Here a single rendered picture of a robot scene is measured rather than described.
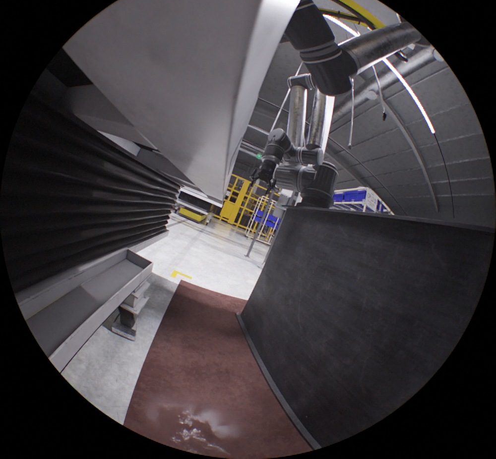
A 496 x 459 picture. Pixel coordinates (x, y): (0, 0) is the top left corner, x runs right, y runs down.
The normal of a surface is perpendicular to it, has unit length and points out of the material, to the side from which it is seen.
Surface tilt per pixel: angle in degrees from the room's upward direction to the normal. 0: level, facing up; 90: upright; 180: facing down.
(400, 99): 176
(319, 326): 90
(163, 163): 90
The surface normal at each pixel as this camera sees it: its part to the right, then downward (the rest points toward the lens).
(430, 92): -0.44, 0.90
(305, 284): -0.87, -0.37
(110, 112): 0.17, 0.02
